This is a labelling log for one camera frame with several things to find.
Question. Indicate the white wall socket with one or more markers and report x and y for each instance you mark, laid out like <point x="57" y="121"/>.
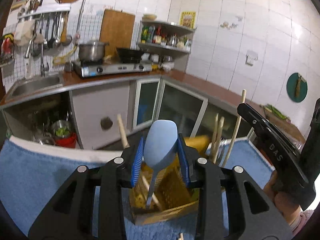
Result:
<point x="251" y="57"/>

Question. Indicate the wooden cutting board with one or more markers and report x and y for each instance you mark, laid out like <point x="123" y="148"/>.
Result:
<point x="116" y="30"/>

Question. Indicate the light blue plastic spoon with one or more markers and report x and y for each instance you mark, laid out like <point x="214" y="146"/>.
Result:
<point x="159" y="150"/>

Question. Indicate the green handled metal fork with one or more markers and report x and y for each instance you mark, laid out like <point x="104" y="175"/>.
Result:
<point x="221" y="150"/>

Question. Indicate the blue knitted table cloth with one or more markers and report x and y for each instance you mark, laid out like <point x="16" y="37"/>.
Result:
<point x="29" y="179"/>

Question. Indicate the steel gas stove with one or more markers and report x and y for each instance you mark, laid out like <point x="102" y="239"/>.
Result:
<point x="86" y="70"/>

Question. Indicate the black wok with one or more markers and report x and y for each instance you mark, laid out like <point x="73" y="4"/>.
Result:
<point x="132" y="56"/>

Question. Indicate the person right hand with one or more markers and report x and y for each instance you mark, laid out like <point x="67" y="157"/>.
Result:
<point x="285" y="204"/>

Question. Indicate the steel kitchen sink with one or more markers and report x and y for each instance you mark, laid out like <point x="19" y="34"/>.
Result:
<point x="30" y="86"/>

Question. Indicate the yellow wall poster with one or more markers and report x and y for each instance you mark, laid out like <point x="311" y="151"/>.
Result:
<point x="187" y="19"/>

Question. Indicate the steel hanging utensil rack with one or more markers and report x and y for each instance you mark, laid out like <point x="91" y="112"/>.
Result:
<point x="46" y="9"/>

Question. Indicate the green round wall board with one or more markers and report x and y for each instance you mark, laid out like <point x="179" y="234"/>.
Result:
<point x="296" y="87"/>

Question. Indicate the yellow perforated utensil holder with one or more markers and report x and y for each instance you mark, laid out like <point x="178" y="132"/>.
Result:
<point x="171" y="199"/>

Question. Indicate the corner steel shelf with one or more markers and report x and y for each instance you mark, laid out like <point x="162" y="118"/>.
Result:
<point x="167" y="40"/>

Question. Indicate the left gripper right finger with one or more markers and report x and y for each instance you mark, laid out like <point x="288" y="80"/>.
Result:
<point x="231" y="204"/>

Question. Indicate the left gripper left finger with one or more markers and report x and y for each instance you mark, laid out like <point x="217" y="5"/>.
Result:
<point x="69" y="213"/>

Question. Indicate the steel sink faucet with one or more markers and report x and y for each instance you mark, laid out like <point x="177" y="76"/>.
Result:
<point x="27" y="54"/>

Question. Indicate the steel cooking pot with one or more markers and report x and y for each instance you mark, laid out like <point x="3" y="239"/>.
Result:
<point x="92" y="51"/>

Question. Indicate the kitchen counter with cabinets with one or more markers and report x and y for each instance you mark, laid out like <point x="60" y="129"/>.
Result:
<point x="92" y="105"/>

